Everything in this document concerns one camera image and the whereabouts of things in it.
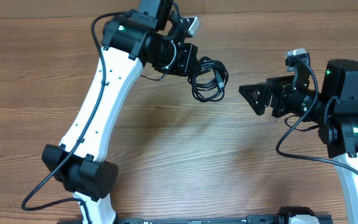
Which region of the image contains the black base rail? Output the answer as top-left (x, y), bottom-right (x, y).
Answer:
top-left (56, 205), bottom-right (334, 224)

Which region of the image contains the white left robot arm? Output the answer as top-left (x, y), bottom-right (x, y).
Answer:
top-left (42, 1), bottom-right (200, 223)

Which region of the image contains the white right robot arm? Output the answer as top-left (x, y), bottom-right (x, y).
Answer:
top-left (239, 59), bottom-right (358, 223)

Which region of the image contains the black usb cable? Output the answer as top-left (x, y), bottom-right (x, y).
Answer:
top-left (187, 56), bottom-right (229, 103)

